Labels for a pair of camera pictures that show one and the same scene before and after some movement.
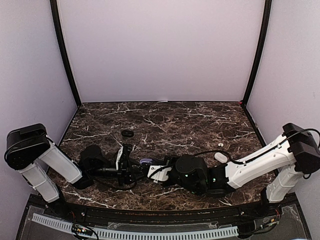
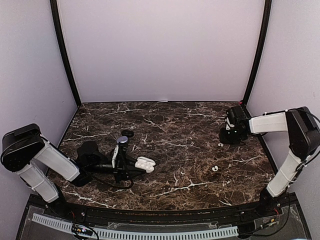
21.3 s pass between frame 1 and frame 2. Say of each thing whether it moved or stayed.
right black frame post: stayed
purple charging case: moved
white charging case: moved
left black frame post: stayed
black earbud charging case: stayed
